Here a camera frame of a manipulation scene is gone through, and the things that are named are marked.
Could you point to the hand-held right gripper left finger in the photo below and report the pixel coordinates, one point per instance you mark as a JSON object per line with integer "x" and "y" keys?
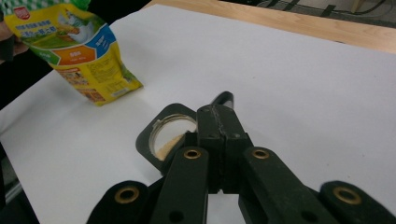
{"x": 210, "y": 130}

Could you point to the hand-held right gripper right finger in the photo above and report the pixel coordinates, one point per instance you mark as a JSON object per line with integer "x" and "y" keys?
{"x": 235, "y": 133}

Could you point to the clear jar with black lid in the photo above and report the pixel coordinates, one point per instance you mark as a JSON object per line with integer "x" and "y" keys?
{"x": 146, "y": 143}

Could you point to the yellow seasoning pouch green cap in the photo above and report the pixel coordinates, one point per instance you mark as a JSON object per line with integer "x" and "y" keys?
{"x": 93, "y": 68}

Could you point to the metal floor rail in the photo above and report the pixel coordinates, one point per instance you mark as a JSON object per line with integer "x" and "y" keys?
{"x": 12, "y": 193}

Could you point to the black floor bracket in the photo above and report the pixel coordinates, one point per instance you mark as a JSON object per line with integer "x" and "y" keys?
{"x": 329, "y": 11}

